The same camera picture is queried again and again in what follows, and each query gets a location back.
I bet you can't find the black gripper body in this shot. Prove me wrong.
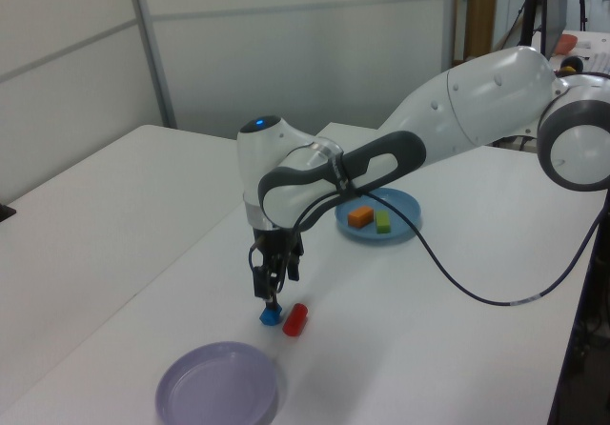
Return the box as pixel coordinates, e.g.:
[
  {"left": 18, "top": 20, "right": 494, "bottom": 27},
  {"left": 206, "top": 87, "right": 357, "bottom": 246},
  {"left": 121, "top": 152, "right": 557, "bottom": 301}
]
[{"left": 252, "top": 226, "right": 305, "bottom": 270}]

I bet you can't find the blue block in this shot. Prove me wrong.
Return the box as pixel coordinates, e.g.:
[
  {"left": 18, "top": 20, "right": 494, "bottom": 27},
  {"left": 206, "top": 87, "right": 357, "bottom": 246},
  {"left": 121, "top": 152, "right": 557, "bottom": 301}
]
[{"left": 258, "top": 304, "right": 286, "bottom": 327}]

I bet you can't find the red block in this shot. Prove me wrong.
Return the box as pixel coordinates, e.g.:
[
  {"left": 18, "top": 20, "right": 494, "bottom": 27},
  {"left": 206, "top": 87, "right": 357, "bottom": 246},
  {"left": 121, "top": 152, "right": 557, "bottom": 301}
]
[{"left": 281, "top": 302, "right": 309, "bottom": 337}]

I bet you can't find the orange block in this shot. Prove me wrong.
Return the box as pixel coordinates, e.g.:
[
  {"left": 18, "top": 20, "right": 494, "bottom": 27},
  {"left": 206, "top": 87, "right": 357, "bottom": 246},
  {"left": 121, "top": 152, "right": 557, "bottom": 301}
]
[{"left": 347, "top": 205, "right": 376, "bottom": 230}]

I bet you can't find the green block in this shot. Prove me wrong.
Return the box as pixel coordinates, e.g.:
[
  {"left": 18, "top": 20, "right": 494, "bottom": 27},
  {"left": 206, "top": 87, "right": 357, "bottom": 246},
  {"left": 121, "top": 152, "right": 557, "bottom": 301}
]
[{"left": 374, "top": 210, "right": 394, "bottom": 236}]

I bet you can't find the purple plate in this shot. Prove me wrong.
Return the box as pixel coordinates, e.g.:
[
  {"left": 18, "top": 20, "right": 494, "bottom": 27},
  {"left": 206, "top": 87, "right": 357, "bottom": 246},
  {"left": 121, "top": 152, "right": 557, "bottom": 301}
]
[{"left": 154, "top": 340, "right": 278, "bottom": 425}]

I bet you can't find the blue plate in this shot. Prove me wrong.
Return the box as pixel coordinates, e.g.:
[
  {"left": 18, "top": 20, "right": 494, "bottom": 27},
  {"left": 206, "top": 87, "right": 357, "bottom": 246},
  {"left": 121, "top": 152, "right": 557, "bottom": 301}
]
[{"left": 334, "top": 187, "right": 423, "bottom": 245}]

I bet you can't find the brown wooden board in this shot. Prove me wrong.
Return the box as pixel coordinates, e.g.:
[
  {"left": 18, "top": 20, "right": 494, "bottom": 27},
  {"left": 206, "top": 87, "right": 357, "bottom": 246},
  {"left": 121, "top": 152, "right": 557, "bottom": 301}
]
[{"left": 464, "top": 0, "right": 498, "bottom": 60}]

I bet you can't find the black monitor stand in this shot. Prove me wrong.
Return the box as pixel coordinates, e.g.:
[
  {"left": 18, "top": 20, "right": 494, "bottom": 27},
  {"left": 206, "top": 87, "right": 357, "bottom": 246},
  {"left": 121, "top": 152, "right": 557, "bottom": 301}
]
[{"left": 520, "top": 0, "right": 540, "bottom": 49}]

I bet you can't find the orange bowl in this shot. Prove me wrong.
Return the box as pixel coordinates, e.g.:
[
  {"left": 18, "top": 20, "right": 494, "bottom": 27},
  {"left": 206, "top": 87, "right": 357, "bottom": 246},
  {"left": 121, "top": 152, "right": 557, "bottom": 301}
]
[{"left": 555, "top": 33, "right": 580, "bottom": 56}]

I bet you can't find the dark monitor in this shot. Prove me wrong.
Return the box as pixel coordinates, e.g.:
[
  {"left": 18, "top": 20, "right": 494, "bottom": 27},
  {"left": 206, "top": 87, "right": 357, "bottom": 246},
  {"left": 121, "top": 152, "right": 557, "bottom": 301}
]
[{"left": 542, "top": 0, "right": 569, "bottom": 60}]

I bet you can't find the black velcro strap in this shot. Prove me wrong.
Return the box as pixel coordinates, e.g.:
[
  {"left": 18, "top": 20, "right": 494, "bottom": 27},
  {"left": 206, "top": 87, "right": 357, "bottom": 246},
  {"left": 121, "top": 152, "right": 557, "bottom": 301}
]
[{"left": 330, "top": 154, "right": 357, "bottom": 196}]

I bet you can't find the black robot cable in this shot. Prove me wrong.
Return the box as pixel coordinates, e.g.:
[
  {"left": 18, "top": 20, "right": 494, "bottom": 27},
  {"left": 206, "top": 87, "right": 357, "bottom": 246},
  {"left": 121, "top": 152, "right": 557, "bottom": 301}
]
[{"left": 247, "top": 190, "right": 610, "bottom": 309}]

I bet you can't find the grey partition post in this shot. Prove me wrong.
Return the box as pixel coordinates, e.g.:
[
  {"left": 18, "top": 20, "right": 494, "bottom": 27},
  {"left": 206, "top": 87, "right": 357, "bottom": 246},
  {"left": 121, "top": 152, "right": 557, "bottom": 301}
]
[{"left": 441, "top": 0, "right": 458, "bottom": 72}]

